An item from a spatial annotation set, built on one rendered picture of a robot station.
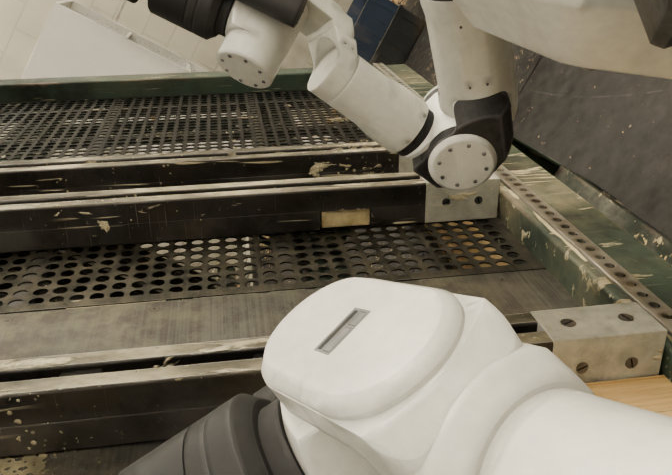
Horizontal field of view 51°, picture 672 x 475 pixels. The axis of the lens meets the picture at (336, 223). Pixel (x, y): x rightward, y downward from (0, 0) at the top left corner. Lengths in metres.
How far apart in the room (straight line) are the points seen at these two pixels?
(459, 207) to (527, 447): 0.98
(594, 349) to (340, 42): 0.42
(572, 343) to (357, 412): 0.54
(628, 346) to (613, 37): 0.42
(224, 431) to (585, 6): 0.29
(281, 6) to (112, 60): 3.64
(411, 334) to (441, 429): 0.04
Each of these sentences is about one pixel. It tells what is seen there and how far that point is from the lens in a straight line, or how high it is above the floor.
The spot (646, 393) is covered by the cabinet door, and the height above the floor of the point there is 0.92.
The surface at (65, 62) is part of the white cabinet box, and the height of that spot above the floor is 1.88.
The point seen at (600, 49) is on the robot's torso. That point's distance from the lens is 0.46.
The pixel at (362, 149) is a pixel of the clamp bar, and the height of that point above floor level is 1.08.
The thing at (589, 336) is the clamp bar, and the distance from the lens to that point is 0.78.
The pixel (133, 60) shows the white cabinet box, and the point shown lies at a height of 1.55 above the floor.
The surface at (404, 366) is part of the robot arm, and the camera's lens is 0.24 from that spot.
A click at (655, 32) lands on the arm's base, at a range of 0.37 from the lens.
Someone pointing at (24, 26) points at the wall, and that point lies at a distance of 5.84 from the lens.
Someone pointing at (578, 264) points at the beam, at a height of 0.90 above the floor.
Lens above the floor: 1.49
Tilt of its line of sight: 19 degrees down
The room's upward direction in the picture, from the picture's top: 64 degrees counter-clockwise
